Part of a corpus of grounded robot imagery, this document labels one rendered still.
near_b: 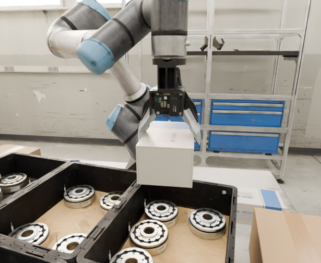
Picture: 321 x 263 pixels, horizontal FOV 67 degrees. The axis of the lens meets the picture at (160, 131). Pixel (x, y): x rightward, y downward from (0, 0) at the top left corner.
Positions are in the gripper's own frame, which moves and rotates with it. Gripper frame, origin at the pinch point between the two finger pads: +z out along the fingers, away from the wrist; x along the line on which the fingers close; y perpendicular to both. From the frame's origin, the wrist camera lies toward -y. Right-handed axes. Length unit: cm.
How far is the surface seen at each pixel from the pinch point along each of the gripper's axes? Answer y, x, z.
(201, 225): -1.5, 9.2, 24.6
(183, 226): -4.2, 4.3, 27.7
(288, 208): -37, 47, 41
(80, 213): -6.0, -28.9, 27.7
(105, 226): 10.9, -13.7, 17.6
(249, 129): -191, 63, 53
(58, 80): -281, -190, 17
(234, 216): 3.1, 16.7, 17.6
